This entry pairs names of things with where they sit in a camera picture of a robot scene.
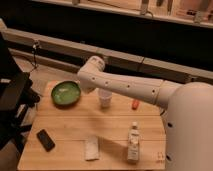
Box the orange carrot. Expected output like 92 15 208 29
132 99 139 110

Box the clear plastic cup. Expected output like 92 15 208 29
98 89 112 108

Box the black hanging cable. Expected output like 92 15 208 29
29 39 41 73

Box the clear plastic bottle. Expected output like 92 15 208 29
127 122 140 164

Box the white folded cloth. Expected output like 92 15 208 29
85 136 99 161

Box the green ceramic bowl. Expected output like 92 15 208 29
51 81 81 106

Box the black smartphone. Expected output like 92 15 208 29
37 129 55 152

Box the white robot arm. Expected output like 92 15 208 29
77 56 213 171

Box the black equipment stand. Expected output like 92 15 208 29
0 33 40 152

